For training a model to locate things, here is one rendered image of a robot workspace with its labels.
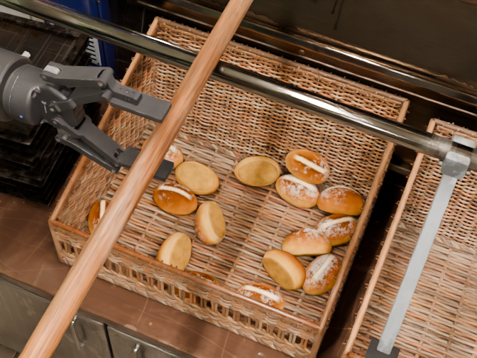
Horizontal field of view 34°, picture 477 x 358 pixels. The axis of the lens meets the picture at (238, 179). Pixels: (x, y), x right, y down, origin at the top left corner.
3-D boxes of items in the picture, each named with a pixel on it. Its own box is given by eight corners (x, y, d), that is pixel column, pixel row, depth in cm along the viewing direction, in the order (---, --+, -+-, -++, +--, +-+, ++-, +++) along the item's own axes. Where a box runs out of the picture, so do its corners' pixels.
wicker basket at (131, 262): (160, 98, 187) (154, 10, 164) (388, 179, 176) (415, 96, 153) (53, 263, 160) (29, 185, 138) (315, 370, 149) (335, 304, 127)
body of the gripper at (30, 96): (28, 49, 104) (90, 71, 102) (38, 92, 111) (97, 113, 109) (-4, 88, 100) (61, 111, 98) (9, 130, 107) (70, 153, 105)
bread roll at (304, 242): (333, 255, 162) (331, 229, 163) (331, 253, 156) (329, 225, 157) (284, 258, 164) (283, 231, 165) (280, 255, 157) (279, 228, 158)
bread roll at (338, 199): (362, 210, 170) (366, 185, 169) (364, 219, 164) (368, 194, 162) (315, 204, 171) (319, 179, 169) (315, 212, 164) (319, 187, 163)
